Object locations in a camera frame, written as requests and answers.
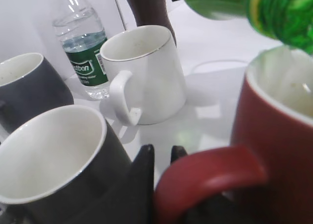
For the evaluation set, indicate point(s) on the clear water bottle green label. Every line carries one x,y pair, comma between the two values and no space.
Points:
81,34

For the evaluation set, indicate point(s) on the dark red ceramic mug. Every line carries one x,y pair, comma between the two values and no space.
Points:
268,166

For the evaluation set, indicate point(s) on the rear black ceramic mug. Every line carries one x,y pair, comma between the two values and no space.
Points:
29,86

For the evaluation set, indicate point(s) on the white ceramic mug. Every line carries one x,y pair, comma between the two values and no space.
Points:
147,85

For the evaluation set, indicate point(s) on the green plastic soda bottle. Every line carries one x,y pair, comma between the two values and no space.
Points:
288,21

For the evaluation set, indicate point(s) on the black ceramic mug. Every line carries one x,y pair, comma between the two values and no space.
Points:
57,164
29,86

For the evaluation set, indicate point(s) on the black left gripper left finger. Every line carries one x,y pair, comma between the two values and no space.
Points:
131,201

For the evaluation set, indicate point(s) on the dark cola bottle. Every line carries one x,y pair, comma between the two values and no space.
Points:
151,12

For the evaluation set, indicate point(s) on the front black ceramic mug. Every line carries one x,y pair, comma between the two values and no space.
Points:
57,164

